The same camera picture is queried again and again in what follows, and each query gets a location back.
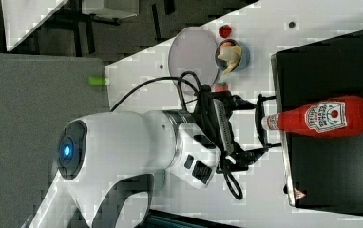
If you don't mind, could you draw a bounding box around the red strawberry lower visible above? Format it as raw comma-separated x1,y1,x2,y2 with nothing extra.
215,82,229,92

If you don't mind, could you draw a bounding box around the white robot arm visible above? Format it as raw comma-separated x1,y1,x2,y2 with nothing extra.
22,85,255,228

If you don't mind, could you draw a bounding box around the black oven door handle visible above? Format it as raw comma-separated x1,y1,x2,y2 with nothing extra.
255,94,282,150

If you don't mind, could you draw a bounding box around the red strawberry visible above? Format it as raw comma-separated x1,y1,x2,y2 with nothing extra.
219,25,232,38
215,82,229,92

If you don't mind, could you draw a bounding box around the red strawberry upper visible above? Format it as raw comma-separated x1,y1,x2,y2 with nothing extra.
219,25,232,38

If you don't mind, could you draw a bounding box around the blue bowl with food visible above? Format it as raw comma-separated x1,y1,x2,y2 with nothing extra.
215,39,250,74

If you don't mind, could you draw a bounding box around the red ketchup bottle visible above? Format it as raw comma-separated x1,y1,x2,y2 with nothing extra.
261,96,363,138

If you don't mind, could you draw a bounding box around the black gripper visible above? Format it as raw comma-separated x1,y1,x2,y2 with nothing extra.
193,85,268,173

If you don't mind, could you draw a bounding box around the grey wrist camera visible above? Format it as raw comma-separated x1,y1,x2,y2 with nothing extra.
213,99,234,156

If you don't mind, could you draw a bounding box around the lilac round plate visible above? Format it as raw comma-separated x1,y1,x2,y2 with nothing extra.
168,27,219,86

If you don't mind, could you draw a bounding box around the green marker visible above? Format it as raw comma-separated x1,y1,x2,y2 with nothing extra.
88,76,110,86

